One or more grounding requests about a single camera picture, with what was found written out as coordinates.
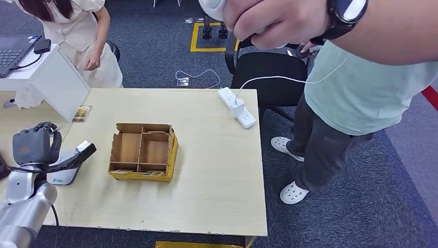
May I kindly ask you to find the person's right white clog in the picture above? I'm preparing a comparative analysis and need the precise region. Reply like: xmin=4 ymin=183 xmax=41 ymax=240
xmin=270 ymin=136 xmax=305 ymax=163

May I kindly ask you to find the yellow picture card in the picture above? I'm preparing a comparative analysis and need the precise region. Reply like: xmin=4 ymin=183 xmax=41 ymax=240
xmin=72 ymin=105 xmax=93 ymax=123

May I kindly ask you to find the person's white clog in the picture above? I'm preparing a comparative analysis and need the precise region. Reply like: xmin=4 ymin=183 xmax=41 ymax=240
xmin=279 ymin=181 xmax=310 ymax=205
xmin=270 ymin=136 xmax=305 ymax=163

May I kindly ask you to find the person's left white clog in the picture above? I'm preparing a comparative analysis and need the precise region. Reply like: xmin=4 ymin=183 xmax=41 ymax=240
xmin=279 ymin=181 xmax=310 ymax=205

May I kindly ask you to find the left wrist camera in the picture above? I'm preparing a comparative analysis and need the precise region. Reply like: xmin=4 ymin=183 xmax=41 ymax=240
xmin=41 ymin=140 xmax=98 ymax=174

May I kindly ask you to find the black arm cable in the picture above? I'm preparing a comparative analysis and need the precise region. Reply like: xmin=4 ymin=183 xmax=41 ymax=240
xmin=50 ymin=204 xmax=60 ymax=227

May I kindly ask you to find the white charger plug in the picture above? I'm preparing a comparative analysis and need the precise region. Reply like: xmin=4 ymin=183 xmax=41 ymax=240
xmin=230 ymin=98 xmax=245 ymax=118

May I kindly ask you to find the black office chair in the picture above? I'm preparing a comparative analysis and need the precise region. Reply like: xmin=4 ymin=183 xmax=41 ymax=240
xmin=224 ymin=34 xmax=310 ymax=132

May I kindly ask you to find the cardboard divider box yellow base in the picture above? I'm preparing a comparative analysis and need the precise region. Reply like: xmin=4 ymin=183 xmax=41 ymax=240
xmin=108 ymin=123 xmax=179 ymax=183

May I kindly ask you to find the white counter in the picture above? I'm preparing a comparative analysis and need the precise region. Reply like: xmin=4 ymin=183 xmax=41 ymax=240
xmin=0 ymin=43 xmax=91 ymax=123

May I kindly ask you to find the person's right hand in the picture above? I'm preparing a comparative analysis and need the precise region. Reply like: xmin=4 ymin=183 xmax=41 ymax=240
xmin=300 ymin=41 xmax=321 ymax=58

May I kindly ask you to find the black adapter cable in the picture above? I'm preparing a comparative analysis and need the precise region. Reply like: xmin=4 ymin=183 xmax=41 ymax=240
xmin=9 ymin=52 xmax=43 ymax=71

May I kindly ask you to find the white charger cable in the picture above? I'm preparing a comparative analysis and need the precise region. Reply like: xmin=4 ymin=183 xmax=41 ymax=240
xmin=234 ymin=57 xmax=348 ymax=105

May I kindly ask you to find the black wristwatch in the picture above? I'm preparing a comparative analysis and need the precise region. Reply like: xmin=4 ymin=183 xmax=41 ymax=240
xmin=309 ymin=0 xmax=370 ymax=46

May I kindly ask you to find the person's left hand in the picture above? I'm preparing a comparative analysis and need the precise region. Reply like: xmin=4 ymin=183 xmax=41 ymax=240
xmin=222 ymin=0 xmax=332 ymax=50
xmin=83 ymin=51 xmax=102 ymax=71

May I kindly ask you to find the black power adapter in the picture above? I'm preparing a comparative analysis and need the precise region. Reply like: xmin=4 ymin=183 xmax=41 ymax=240
xmin=33 ymin=38 xmax=52 ymax=55

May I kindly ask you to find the dark laptop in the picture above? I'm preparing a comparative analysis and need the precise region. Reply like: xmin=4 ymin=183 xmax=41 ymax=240
xmin=0 ymin=34 xmax=42 ymax=79

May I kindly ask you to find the white crumpled cloth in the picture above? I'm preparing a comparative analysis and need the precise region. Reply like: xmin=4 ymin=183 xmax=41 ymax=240
xmin=13 ymin=87 xmax=45 ymax=110

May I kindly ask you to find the grey white card reader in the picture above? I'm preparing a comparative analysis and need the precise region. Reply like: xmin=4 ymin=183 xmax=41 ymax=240
xmin=46 ymin=152 xmax=83 ymax=187

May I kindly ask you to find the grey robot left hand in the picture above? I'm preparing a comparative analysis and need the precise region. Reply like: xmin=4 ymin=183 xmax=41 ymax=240
xmin=12 ymin=122 xmax=63 ymax=166

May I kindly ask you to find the white floor cable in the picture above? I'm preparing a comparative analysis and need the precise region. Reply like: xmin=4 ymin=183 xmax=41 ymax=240
xmin=175 ymin=69 xmax=222 ymax=90

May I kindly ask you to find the red floor tape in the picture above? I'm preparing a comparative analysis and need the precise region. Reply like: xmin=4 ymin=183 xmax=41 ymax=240
xmin=420 ymin=85 xmax=438 ymax=112

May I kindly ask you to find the black round stool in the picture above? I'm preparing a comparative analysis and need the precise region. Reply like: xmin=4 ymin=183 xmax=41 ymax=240
xmin=106 ymin=40 xmax=121 ymax=63

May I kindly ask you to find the black handheld device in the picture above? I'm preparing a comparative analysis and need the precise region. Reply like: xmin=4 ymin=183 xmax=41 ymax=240
xmin=287 ymin=43 xmax=310 ymax=59

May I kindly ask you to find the white power strip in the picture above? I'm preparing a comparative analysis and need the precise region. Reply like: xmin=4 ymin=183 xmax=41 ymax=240
xmin=217 ymin=87 xmax=257 ymax=130

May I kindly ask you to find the person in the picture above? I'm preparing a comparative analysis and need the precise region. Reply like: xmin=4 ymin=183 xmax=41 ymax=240
xmin=222 ymin=0 xmax=438 ymax=205
xmin=15 ymin=0 xmax=124 ymax=89

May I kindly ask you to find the white handheld object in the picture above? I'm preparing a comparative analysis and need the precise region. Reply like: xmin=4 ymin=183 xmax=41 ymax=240
xmin=198 ymin=0 xmax=227 ymax=23

